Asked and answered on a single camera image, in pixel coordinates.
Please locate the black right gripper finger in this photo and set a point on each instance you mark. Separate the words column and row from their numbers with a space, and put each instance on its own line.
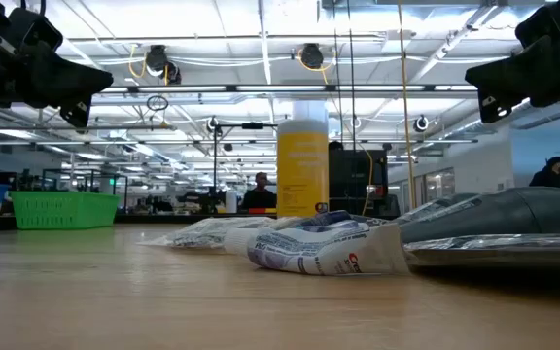
column 518, row 78
column 491, row 109

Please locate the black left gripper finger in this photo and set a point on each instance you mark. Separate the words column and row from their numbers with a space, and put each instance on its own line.
column 61, row 78
column 80, row 114

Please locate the dark grey squeeze tube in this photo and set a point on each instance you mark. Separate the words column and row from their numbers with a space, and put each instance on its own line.
column 503, row 214

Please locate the green plastic basket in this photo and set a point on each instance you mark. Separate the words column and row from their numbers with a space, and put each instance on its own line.
column 63, row 210

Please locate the black equipment cabinet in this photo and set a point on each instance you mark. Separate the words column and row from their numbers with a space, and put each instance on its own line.
column 353, row 180

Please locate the yellow wipes canister white lid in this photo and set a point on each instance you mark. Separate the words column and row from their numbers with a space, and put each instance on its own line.
column 303, row 170

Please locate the long ceiling light fixture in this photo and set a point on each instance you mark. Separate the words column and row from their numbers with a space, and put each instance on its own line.
column 280, row 88

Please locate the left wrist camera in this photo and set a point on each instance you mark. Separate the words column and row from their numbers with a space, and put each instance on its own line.
column 37, row 29

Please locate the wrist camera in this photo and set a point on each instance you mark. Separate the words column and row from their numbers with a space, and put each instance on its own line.
column 37, row 29
column 537, row 26

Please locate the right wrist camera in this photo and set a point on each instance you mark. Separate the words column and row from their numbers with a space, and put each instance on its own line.
column 537, row 26

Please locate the black aluminium table frame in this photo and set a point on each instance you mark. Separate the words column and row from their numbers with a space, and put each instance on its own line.
column 163, row 219

